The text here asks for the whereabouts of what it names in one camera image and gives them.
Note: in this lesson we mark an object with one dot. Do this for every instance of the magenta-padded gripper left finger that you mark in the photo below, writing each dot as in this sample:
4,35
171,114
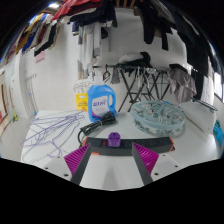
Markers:
77,159

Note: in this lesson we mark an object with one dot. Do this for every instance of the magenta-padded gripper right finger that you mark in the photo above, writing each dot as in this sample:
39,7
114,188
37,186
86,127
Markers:
146,159

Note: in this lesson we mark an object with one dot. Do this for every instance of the purple charger block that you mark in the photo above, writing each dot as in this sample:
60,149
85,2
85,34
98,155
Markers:
113,140

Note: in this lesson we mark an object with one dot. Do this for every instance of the round pale blue peg hanger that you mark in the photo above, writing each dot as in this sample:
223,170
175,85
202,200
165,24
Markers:
156,118

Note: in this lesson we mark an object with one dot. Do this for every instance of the blue detergent bottle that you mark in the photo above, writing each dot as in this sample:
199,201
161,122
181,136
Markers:
100,101

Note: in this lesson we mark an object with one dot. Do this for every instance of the white pillow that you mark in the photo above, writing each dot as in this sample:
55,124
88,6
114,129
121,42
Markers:
200,116

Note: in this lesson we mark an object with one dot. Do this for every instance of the black folding drying rack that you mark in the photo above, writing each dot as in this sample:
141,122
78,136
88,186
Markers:
136,80

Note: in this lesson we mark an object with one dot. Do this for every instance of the grey garment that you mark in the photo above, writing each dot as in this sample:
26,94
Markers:
181,83

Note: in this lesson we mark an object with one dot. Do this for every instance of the white cloth bundle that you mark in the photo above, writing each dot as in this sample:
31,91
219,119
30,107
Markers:
130,57

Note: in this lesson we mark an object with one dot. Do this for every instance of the hanging white clothes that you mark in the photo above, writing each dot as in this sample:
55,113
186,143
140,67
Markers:
88,46

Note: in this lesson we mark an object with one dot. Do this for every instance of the hanging dark clothes row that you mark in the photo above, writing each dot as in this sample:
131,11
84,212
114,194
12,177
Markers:
180,33

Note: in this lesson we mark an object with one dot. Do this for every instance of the hanging colourful clothes row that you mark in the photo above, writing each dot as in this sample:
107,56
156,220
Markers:
33,35

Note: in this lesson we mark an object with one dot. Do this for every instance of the red hanging garment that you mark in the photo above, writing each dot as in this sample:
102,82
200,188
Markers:
73,6

